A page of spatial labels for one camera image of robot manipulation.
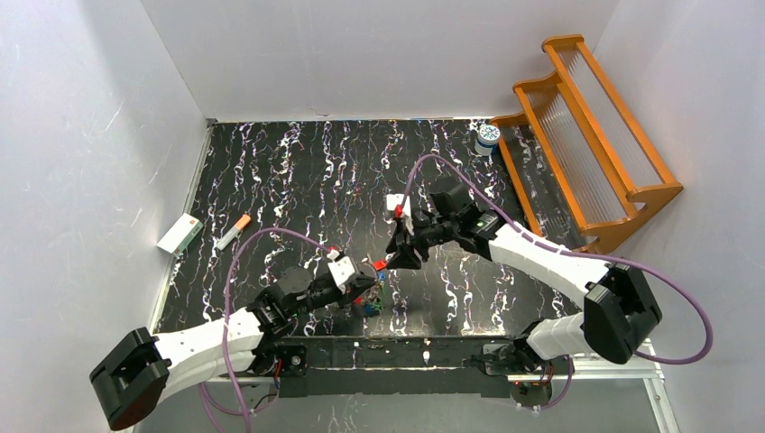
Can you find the white cardboard box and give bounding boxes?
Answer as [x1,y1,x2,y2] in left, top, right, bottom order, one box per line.
[156,213,202,256]

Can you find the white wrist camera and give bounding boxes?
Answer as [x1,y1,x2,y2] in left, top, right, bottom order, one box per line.
[326,247,360,294]
[385,194,414,235]

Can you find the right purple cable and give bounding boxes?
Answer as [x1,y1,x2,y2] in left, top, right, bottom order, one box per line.
[401,153,714,413]

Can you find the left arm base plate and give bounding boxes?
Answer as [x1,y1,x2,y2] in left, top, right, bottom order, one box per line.
[248,344,308,377]

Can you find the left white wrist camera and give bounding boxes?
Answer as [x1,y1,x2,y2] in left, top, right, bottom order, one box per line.
[326,247,360,294]

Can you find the orange wooden rack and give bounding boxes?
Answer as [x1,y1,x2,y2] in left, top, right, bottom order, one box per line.
[490,34,683,253]

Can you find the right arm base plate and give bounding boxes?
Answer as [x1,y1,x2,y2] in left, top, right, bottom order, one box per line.
[463,343,572,382]

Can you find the small white blue jar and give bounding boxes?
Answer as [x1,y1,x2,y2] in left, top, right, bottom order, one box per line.
[475,124,502,156]

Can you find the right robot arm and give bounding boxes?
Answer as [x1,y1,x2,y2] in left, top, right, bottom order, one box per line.
[385,179,662,370]

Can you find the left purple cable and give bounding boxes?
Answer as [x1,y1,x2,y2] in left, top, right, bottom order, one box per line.
[198,227,342,433]

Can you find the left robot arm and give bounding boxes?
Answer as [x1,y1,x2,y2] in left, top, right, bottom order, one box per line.
[89,258,378,431]

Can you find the purple cable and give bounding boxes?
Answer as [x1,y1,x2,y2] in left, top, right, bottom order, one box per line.
[401,153,714,413]
[198,227,342,433]

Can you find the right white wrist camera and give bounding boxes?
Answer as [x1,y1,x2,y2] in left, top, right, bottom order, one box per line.
[385,194,414,235]

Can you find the keyring with coloured tags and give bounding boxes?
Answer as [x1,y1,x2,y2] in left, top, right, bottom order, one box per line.
[352,255,386,318]

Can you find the aluminium rail frame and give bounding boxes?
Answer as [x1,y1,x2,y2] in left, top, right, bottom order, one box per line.
[239,337,679,432]

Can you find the orange white marker tube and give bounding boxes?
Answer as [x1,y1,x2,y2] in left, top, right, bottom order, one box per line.
[215,214,252,250]

